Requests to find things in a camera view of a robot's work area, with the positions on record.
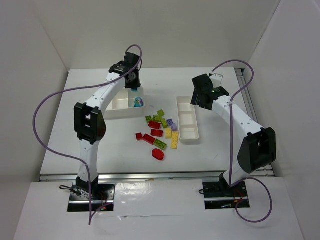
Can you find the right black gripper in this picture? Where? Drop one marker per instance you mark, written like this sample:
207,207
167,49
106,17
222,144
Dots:
200,100

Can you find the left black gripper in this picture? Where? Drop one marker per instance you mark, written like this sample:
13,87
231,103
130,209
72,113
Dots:
133,83

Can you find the teal rounded printed lego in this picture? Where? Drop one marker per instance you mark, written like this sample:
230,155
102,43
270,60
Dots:
138,102

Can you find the small green lego brick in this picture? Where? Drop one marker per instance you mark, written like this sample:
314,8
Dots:
149,119

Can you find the green square lego brick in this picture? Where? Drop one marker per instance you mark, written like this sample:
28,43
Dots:
161,113

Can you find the small red lego brick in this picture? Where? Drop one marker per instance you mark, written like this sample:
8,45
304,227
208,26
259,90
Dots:
139,136

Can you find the red long lego brick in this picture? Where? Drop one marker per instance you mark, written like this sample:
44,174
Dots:
149,139

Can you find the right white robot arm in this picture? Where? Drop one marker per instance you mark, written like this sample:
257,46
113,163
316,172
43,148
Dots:
240,124

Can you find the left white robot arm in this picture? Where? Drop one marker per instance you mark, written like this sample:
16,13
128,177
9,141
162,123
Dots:
89,123

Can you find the left white divided container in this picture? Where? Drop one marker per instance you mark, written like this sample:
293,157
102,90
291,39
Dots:
122,105

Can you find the white divided container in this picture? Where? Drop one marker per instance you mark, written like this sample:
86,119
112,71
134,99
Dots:
187,120
122,105

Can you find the right white divided container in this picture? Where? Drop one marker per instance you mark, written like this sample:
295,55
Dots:
187,120

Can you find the purple square lego brick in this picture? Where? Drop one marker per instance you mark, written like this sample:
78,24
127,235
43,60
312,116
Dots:
169,122

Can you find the light purple small lego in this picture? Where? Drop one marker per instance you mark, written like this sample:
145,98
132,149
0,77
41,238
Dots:
174,127

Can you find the green lego brick centre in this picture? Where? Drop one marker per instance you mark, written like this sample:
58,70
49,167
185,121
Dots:
157,118

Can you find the green sloped lego brick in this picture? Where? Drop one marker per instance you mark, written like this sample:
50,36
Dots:
164,123

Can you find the red sloped lego upper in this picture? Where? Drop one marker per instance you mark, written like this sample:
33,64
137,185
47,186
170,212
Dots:
154,125

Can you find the red sloped lego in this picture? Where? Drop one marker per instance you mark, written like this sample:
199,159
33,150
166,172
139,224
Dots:
154,125
157,133

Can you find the yellow long lego plate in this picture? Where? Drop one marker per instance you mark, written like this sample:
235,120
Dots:
174,140

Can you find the yellow square lego brick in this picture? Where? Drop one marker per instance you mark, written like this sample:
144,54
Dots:
168,133

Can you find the red sloped lego middle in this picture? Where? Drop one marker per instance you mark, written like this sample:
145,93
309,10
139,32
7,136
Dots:
157,133

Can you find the green long lego brick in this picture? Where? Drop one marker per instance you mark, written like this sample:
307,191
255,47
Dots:
160,144

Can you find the red apple shaped lego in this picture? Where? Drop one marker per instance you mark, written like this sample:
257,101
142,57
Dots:
158,154

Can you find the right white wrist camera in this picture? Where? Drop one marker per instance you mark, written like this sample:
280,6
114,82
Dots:
216,79

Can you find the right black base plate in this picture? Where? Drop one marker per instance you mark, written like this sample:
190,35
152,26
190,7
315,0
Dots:
216,198

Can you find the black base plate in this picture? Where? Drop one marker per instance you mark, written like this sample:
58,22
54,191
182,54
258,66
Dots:
79,200
216,198

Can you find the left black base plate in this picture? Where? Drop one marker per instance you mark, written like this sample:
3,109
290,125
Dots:
79,200

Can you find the aluminium front rail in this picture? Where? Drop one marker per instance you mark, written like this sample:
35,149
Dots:
136,176

